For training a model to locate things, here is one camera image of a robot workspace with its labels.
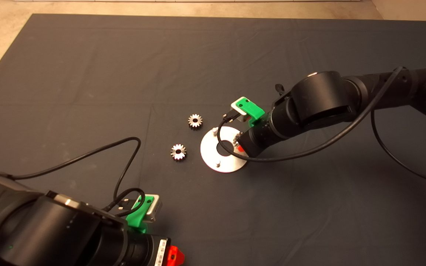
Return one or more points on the green right camera mount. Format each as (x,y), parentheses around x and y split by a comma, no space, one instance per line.
(250,107)

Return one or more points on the green left camera mount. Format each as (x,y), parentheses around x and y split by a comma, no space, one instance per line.
(135,218)

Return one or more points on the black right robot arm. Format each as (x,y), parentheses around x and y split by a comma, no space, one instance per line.
(324,99)

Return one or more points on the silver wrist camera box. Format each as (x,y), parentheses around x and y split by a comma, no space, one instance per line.
(245,118)
(155,208)

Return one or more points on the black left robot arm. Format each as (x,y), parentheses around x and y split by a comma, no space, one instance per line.
(50,232)

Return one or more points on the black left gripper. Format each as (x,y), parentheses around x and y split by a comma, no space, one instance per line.
(146,253)

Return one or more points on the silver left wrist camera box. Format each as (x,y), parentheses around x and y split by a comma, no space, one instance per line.
(155,208)

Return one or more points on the dark grey table cloth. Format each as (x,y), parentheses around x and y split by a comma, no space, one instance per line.
(235,55)

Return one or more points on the round metal carrier plate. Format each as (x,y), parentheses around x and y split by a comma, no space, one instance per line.
(209,155)

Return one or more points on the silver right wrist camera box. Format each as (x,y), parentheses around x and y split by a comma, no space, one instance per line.
(245,118)

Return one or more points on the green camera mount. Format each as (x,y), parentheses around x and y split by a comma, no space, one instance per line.
(135,218)
(250,107)

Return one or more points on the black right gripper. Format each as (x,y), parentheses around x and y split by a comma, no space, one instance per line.
(261,136)

